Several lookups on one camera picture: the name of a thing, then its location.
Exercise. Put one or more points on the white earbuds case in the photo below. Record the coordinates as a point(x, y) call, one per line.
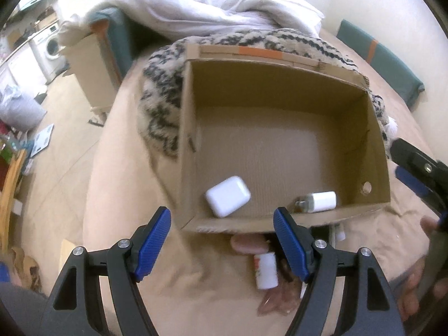
point(227, 196)

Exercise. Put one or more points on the cluttered kitchen counter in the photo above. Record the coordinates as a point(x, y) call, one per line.
point(31, 10)

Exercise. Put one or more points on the beige bed sheet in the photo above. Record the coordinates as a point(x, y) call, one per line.
point(140, 182)

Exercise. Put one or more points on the white charger plug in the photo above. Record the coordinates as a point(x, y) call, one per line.
point(323, 200)

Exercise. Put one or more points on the cream bedside cabinet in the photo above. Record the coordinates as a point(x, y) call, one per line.
point(87, 73)

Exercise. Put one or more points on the white duvet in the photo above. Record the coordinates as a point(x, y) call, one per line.
point(196, 10)

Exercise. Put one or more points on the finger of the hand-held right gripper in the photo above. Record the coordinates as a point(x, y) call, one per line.
point(413, 180)

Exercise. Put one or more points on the small white bottle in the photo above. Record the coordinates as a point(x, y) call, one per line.
point(266, 269)

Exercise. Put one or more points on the white washing machine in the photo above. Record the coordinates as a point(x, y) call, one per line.
point(49, 49)

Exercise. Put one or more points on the person's grey clothing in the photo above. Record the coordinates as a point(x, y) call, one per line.
point(17, 308)

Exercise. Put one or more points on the teal cushion with orange tape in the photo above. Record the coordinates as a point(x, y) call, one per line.
point(117, 45)

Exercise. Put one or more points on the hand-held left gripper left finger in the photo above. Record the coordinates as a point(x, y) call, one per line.
point(154, 245)

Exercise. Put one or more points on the person's right hand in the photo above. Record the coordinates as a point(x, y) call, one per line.
point(409, 287)

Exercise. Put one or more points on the crumpled brown paper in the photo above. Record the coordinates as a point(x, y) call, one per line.
point(26, 269)

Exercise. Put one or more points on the pink rounded object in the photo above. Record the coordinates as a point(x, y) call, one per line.
point(246, 243)

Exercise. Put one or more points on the teal pillow with orange stripe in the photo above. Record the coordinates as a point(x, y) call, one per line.
point(388, 66)

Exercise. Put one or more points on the blue flat scale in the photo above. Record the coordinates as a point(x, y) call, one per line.
point(41, 140)

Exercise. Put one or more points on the white plastic bag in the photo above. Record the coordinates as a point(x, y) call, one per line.
point(19, 110)

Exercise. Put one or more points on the black patterned fuzzy blanket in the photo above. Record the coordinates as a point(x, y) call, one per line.
point(164, 87)

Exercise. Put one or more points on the pink clear packet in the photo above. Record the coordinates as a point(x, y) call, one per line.
point(276, 302)

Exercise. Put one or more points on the cardboard box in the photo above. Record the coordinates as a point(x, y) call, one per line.
point(280, 140)

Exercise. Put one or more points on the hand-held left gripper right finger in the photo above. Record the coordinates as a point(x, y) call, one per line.
point(290, 248)

